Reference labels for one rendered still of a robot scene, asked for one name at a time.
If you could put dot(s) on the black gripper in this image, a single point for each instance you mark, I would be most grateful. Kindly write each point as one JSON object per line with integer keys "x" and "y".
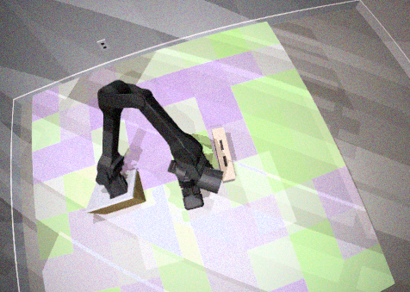
{"x": 192, "y": 196}

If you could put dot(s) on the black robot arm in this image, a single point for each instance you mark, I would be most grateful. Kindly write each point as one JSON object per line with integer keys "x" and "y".
{"x": 190, "y": 163}

